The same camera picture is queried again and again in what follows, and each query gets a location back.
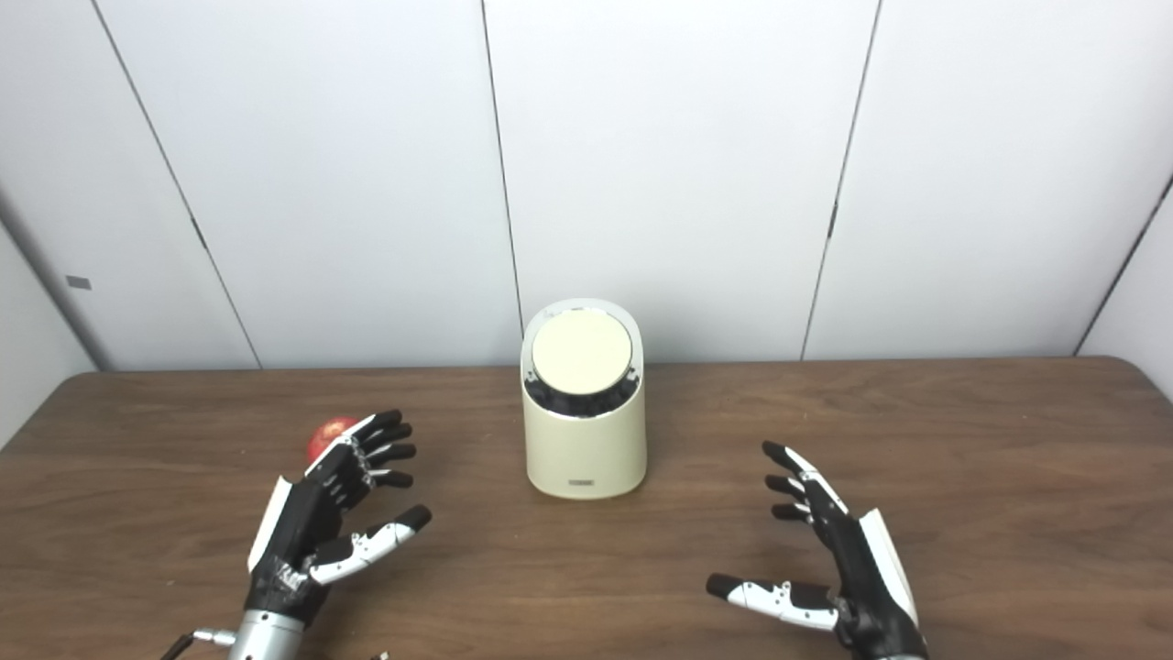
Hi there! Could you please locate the cream round bin lid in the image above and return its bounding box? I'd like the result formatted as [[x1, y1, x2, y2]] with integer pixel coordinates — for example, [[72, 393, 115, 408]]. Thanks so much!
[[532, 309, 634, 397]]

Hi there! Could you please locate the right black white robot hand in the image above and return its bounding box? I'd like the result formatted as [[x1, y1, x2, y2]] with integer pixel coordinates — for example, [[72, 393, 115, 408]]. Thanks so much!
[[707, 441, 928, 660]]

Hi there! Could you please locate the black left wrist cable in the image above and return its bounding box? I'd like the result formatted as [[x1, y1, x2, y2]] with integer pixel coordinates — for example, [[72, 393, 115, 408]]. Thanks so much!
[[160, 629, 237, 660]]

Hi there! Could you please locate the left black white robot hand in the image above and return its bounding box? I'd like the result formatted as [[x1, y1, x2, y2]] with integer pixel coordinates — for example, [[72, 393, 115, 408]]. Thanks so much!
[[246, 410, 433, 629]]

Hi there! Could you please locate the red apple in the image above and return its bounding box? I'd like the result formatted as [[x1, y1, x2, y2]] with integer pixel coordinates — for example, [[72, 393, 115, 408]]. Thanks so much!
[[307, 417, 360, 466]]

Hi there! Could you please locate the cream-colored round bin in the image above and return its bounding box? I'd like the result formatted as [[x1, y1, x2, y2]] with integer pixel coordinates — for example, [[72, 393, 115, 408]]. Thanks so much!
[[521, 298, 648, 501]]

